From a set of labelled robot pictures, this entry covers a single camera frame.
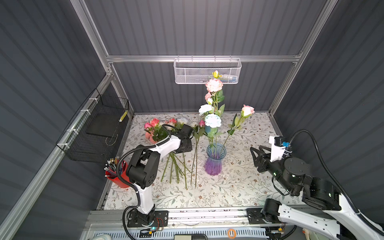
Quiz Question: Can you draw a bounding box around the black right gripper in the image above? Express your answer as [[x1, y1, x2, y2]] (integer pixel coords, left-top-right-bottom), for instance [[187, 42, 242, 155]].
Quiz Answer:
[[248, 144, 294, 194]]

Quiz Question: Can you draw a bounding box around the white blue carnation stem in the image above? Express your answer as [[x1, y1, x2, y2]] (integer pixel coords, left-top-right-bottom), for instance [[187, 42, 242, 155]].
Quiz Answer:
[[199, 104, 222, 147]]

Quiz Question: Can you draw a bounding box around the light pink rose stem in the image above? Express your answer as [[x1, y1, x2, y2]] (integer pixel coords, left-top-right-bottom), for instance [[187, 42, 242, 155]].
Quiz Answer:
[[224, 105, 255, 146]]

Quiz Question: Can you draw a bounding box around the pink carnation flower stem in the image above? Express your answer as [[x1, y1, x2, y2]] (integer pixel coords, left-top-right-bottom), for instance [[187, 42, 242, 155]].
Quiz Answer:
[[205, 71, 225, 117]]

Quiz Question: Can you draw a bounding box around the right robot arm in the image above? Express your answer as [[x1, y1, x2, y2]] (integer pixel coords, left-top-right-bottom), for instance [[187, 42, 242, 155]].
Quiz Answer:
[[250, 146, 384, 240]]

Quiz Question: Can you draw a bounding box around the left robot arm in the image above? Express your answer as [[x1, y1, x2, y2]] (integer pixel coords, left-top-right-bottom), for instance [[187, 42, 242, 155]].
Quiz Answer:
[[117, 124, 194, 226]]

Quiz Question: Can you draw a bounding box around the bunch of lying flowers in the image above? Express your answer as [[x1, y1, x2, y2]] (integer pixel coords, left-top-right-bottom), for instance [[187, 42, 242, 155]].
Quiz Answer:
[[144, 118, 205, 188]]

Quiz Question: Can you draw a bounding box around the purple ribbed glass vase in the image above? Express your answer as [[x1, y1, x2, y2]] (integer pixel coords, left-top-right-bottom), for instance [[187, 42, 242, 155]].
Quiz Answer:
[[204, 144, 227, 176]]

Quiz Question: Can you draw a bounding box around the red pen cup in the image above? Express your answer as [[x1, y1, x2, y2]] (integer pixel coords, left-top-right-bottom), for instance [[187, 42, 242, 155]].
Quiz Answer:
[[104, 157, 130, 189]]

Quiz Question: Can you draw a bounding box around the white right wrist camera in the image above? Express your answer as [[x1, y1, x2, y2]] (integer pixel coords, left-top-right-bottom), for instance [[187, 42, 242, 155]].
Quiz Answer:
[[269, 136, 290, 163]]

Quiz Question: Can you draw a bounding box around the white wire wall basket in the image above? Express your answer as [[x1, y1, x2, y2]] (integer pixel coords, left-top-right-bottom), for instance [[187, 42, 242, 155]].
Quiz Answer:
[[173, 57, 242, 85]]

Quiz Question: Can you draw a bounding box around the black wire wall basket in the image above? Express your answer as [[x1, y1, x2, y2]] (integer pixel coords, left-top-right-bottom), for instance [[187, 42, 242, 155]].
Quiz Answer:
[[57, 91, 130, 164]]

